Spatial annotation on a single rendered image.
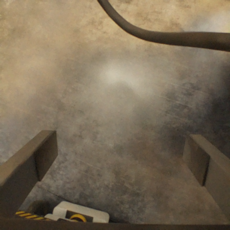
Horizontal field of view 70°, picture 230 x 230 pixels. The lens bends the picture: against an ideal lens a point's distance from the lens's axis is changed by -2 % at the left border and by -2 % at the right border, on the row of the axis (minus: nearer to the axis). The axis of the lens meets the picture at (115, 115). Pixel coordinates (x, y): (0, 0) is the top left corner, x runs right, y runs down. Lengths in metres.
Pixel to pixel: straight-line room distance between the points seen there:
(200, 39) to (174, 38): 0.07
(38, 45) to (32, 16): 0.23
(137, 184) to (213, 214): 0.40
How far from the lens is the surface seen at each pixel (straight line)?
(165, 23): 1.15
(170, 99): 0.97
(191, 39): 0.36
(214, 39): 0.33
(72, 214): 0.92
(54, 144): 0.16
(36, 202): 1.01
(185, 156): 0.17
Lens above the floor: 0.93
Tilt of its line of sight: 80 degrees down
